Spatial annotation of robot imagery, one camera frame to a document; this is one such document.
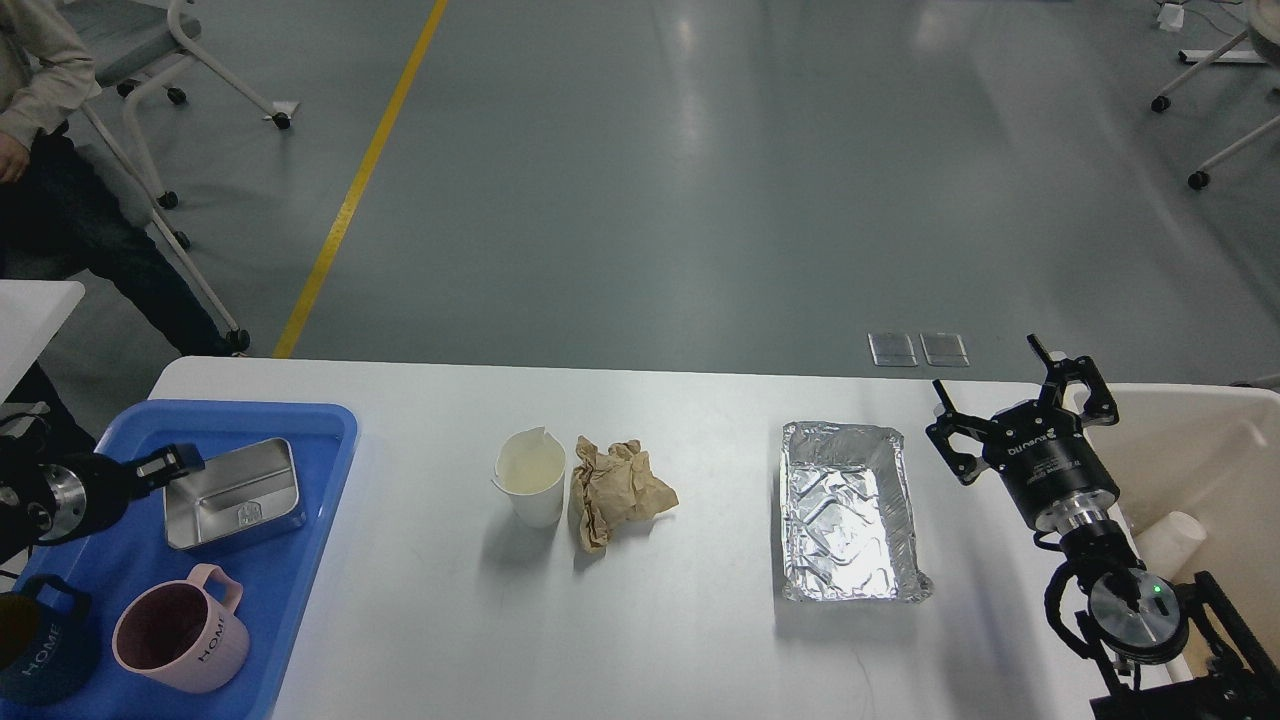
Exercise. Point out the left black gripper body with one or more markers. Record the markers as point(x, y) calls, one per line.
point(47, 503)

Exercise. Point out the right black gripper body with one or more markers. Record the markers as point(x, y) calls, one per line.
point(1043, 458)

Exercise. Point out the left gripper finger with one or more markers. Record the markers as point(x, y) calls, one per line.
point(160, 468)

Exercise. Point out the square metal tray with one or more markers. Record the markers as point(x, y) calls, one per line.
point(242, 497)

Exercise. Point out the dark blue mug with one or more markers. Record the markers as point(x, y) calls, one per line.
point(49, 649)

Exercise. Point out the pink mug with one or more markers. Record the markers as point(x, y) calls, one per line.
point(185, 634)

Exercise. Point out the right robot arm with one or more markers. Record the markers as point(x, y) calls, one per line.
point(1164, 650)

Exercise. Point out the person left hand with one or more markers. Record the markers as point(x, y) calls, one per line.
point(14, 159)

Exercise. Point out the beige plastic bin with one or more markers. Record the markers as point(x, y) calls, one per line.
point(1212, 452)

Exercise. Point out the floor socket plate right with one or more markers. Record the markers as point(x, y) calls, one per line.
point(944, 349)

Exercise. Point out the floor socket plate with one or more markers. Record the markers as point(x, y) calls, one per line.
point(944, 349)
point(895, 349)

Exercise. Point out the aluminium foil tray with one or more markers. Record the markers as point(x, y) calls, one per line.
point(847, 525)

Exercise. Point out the floor socket plate left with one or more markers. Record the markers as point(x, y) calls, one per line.
point(895, 349)

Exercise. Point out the blue plastic tray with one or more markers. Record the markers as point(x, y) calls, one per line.
point(116, 566)

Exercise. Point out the paper cup in bin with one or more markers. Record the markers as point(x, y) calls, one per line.
point(1167, 545)

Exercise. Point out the white side table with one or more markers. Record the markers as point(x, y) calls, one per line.
point(32, 312)

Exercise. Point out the person in beige sweater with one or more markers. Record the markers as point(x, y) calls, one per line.
point(60, 204)

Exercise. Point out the crumpled brown paper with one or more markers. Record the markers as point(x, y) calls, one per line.
point(614, 487)

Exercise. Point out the white paper cup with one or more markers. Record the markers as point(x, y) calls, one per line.
point(529, 470)

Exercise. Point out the grey office chair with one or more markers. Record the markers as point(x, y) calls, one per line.
point(139, 50)

